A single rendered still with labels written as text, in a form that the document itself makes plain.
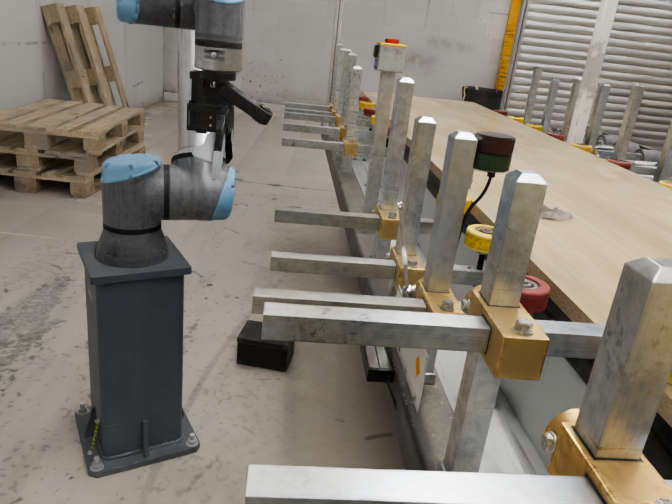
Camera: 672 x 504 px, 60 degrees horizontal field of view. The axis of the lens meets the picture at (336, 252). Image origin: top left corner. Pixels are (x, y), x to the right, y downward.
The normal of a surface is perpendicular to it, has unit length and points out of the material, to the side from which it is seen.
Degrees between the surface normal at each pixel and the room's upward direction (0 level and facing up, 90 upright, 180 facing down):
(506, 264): 90
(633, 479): 0
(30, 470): 0
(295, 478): 0
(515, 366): 90
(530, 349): 90
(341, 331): 90
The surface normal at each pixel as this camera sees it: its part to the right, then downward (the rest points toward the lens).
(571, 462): -0.99, -0.07
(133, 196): 0.29, 0.37
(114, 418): 0.49, 0.36
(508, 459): 0.11, -0.93
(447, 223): 0.07, 0.36
